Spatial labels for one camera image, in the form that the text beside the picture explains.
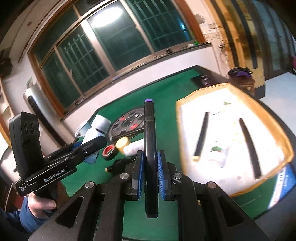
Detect yellow round lid object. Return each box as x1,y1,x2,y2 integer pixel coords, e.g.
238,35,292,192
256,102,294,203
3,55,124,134
115,137,130,150

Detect black marker purple cap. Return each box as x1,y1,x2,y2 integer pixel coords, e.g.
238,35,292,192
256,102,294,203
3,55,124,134
144,99,159,218

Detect black pen cream cap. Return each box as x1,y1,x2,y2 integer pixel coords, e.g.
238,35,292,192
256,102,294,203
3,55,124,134
193,112,209,162

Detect blue sleeved left forearm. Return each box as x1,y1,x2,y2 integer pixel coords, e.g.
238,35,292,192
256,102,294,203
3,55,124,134
1,198,47,234

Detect round mahjong table control panel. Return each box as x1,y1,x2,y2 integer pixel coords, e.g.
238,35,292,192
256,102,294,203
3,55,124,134
105,108,144,143

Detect white bottle with text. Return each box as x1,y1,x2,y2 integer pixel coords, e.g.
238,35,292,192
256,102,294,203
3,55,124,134
82,127,101,144

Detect window with green grille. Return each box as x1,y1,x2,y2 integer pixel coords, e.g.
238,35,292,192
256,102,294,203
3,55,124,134
28,0,205,117

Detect white standing air conditioner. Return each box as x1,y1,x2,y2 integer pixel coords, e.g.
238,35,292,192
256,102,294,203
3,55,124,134
23,84,73,147

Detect person's left hand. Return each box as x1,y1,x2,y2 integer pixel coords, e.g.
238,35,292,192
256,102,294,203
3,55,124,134
28,193,57,219

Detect white ceramic mug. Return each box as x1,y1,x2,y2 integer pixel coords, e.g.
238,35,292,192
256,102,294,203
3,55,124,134
75,120,90,138

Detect red black tape roll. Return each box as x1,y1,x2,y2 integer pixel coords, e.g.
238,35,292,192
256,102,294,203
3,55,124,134
102,144,118,161

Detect gold-lined cardboard box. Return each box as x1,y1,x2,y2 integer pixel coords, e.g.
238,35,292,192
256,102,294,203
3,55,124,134
176,83,295,196

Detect white bottle red label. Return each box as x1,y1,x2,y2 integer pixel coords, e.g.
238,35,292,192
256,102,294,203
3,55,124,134
123,138,144,157

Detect white cylindrical bottle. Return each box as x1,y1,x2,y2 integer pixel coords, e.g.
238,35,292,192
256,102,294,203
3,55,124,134
91,114,111,133

